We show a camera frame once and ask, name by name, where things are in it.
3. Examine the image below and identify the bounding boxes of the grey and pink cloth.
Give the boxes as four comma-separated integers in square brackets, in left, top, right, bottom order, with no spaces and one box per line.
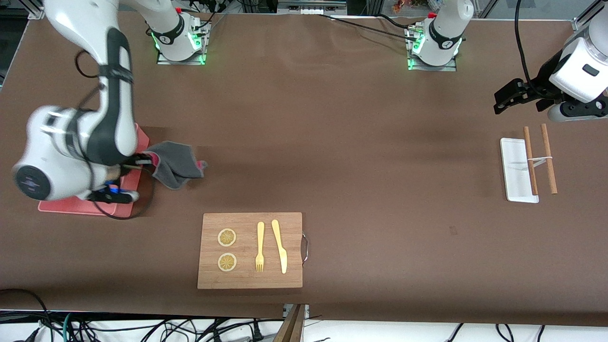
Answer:
[142,141,208,190]

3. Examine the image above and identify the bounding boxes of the pink plastic bin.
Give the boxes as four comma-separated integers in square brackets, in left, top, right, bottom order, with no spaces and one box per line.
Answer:
[38,123,150,217]

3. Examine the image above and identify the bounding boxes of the white rack with wooden bars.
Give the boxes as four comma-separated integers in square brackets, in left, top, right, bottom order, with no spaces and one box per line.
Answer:
[500,123,559,204]

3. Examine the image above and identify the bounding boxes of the yellow plastic fork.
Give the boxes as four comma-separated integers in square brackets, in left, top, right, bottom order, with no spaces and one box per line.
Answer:
[255,222,265,273]

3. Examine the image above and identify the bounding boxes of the wooden cutting board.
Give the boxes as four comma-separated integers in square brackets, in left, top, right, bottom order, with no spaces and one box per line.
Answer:
[197,212,309,289]

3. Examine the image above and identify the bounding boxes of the yellow plastic knife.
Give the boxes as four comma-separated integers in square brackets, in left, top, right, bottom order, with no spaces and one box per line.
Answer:
[271,219,288,274]

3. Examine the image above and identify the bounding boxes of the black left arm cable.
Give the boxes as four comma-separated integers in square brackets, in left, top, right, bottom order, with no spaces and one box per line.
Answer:
[515,0,542,95]

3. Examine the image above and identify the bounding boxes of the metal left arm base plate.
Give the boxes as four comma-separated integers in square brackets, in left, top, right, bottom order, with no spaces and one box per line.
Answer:
[406,26,457,72]

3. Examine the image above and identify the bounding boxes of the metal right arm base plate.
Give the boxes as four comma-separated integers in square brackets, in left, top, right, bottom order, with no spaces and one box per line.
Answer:
[157,18,208,66]

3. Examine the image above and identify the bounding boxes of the looped black floor cable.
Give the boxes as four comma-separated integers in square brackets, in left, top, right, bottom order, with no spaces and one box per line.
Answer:
[0,288,50,342]

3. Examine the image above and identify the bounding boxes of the tangled black floor cables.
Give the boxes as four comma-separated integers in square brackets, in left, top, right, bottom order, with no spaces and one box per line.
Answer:
[71,317,252,342]

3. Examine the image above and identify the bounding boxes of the long black table cable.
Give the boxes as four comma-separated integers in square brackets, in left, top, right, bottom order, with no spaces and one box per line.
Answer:
[317,13,421,42]

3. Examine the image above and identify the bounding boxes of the silver aluminium rail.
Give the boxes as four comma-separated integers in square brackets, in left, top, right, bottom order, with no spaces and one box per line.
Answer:
[278,0,347,15]

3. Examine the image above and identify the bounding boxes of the wooden post with metal bracket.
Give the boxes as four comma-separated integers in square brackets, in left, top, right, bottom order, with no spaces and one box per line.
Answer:
[273,304,309,342]

